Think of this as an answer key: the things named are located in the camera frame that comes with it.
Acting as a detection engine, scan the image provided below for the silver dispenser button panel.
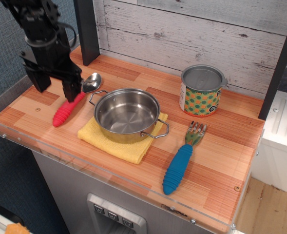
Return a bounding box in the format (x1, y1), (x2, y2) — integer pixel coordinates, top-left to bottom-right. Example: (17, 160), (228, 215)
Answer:
(87, 193), (148, 234)

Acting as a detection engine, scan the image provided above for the yellow cloth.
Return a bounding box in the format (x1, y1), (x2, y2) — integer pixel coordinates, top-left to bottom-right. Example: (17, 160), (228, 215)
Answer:
(77, 112), (169, 165)

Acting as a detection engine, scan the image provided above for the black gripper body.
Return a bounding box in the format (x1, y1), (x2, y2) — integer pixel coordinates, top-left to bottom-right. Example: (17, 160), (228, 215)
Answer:
(19, 37), (82, 82)

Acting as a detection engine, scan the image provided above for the red handled metal spoon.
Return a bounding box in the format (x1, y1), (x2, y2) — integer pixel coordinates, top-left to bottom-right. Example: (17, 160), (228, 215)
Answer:
(52, 73), (102, 127)

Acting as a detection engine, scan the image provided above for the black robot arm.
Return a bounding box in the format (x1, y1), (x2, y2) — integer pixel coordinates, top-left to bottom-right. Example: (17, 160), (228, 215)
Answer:
(1, 0), (82, 102)

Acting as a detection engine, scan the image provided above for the clear acrylic guard rail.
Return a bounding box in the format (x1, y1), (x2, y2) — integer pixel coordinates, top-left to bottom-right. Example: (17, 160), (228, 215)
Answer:
(0, 55), (264, 234)

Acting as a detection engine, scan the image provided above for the grey toy fridge cabinet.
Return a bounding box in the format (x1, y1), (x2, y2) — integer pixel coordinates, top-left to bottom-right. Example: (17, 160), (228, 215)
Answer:
(33, 152), (209, 234)

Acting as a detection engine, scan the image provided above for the white cabinet on right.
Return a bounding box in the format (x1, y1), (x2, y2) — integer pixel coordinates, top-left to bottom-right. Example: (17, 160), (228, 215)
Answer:
(251, 91), (287, 192)

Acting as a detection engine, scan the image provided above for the stainless steel pot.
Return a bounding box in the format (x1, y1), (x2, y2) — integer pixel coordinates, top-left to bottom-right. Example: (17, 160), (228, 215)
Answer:
(89, 88), (170, 143)

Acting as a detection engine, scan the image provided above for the orange object bottom left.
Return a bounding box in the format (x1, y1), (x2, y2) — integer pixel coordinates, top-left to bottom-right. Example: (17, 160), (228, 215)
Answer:
(5, 223), (30, 234)

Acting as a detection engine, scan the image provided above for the blue handled metal fork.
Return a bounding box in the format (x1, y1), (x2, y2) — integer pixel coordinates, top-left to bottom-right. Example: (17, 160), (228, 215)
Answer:
(162, 121), (207, 195)

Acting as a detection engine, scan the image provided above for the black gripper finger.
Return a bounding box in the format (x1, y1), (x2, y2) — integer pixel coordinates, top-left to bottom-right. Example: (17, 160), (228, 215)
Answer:
(62, 78), (82, 102)
(26, 70), (51, 93)

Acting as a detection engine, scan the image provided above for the dark right vertical post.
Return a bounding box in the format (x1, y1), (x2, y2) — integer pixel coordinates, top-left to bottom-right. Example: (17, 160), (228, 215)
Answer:
(258, 37), (287, 120)

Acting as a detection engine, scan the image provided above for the dark vertical post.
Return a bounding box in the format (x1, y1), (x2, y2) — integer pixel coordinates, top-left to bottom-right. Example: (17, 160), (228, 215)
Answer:
(258, 37), (287, 120)
(74, 0), (100, 66)

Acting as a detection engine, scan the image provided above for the dark left vertical post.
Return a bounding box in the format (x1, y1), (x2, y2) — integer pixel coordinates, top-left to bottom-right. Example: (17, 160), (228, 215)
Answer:
(74, 0), (100, 66)

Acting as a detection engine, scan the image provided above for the green orange patterned can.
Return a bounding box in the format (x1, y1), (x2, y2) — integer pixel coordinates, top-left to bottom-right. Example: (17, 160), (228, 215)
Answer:
(179, 65), (228, 117)

